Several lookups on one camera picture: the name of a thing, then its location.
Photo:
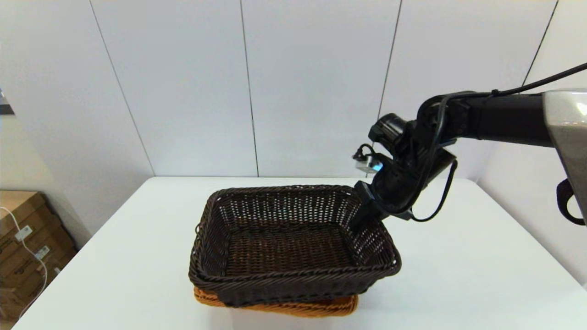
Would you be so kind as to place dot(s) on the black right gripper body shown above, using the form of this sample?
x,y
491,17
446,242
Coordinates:
x,y
403,183

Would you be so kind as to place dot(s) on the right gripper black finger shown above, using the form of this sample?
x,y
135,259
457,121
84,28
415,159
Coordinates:
x,y
399,215
367,201

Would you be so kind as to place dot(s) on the dark brown wicker basket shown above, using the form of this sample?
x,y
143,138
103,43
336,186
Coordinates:
x,y
284,247

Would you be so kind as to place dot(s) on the orange wicker basket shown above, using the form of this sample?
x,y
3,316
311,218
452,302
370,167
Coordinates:
x,y
293,310

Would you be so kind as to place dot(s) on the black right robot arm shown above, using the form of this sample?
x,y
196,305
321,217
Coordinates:
x,y
504,119

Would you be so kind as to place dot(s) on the small white tag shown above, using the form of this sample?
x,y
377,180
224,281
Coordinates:
x,y
24,234
42,252

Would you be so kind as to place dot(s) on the brown cardboard box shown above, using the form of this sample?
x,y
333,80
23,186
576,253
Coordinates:
x,y
23,204
11,259
11,298

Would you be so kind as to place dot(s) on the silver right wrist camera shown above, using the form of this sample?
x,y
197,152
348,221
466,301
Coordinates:
x,y
369,165

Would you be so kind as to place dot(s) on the dark grey wall fixture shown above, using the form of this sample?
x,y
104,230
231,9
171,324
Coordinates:
x,y
5,110

